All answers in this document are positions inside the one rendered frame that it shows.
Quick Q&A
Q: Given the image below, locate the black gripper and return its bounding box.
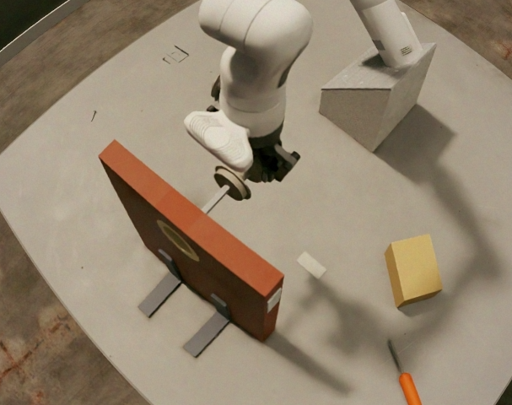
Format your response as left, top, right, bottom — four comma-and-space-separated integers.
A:
207, 97, 301, 183

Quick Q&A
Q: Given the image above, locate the cream door knob with square spindle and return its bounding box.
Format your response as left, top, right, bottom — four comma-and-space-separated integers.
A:
202, 158, 262, 214

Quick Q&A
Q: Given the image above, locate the orange-handled screwdriver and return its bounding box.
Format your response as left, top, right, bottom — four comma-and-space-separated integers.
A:
389, 339, 422, 405

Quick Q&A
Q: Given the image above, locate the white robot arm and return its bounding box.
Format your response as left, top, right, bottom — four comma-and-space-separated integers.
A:
184, 0, 423, 173

